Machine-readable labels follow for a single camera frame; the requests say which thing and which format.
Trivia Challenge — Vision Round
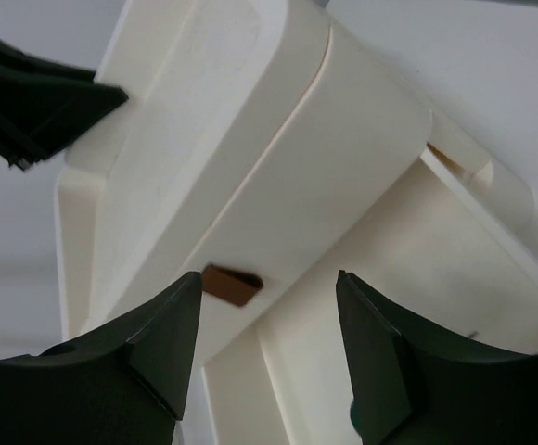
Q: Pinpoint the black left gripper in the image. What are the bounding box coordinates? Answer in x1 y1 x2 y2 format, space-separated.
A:
0 40 128 171

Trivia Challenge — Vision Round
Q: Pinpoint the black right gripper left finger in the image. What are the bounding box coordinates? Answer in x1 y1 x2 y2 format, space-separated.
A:
0 272 202 444

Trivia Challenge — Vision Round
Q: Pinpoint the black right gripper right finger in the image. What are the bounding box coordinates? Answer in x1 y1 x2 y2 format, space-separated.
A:
336 271 538 444

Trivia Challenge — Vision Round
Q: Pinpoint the white drawer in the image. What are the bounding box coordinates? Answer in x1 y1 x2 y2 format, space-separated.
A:
205 158 538 444

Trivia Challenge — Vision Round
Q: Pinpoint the green handled screwdriver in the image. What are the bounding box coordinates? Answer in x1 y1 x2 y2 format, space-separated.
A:
349 400 363 437

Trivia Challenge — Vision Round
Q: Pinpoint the white drawer cabinet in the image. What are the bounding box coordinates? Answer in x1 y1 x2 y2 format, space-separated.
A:
53 0 536 362

